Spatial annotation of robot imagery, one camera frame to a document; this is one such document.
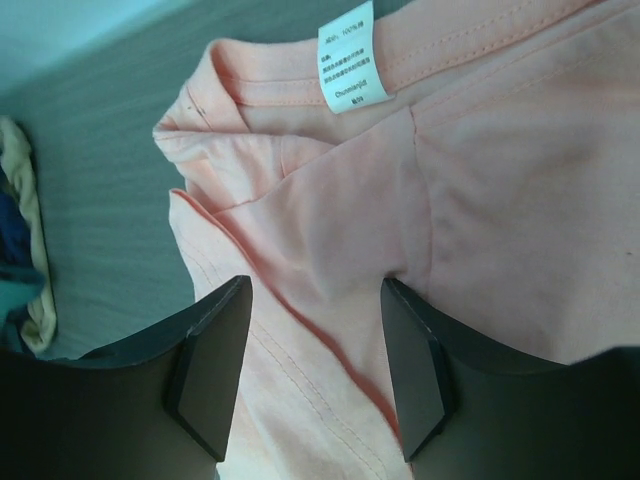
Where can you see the salmon pink t shirt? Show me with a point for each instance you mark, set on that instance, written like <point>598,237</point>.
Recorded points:
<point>500,181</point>

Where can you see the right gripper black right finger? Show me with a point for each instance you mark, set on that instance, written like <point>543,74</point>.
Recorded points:
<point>470,407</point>

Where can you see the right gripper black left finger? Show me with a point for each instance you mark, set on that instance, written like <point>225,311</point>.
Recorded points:
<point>155,405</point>

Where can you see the beige folded t shirt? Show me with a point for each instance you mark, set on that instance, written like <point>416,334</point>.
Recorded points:
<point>39,329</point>

